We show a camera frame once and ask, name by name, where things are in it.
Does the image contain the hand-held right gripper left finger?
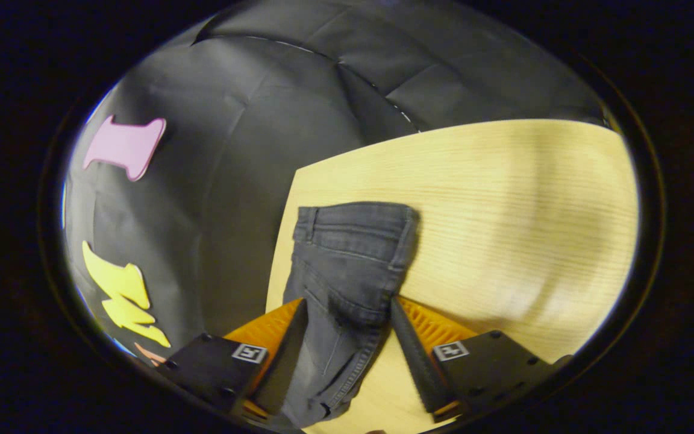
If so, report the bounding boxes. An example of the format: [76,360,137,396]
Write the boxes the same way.
[157,298,310,418]

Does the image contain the black jeans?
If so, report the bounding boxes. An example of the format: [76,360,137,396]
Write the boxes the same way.
[266,202,421,430]

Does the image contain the black backdrop cloth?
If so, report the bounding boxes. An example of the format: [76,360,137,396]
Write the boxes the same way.
[61,0,610,362]

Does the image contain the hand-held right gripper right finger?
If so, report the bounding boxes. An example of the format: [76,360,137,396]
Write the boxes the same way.
[389,295,574,421]

